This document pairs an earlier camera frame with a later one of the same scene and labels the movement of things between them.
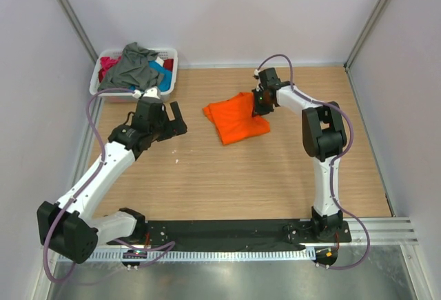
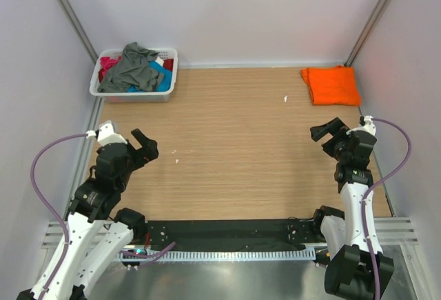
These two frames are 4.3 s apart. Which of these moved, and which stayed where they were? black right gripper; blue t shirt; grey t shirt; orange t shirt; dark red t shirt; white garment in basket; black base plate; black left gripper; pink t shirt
Moved: orange t shirt; black left gripper; black right gripper
Stayed: white garment in basket; blue t shirt; dark red t shirt; black base plate; pink t shirt; grey t shirt
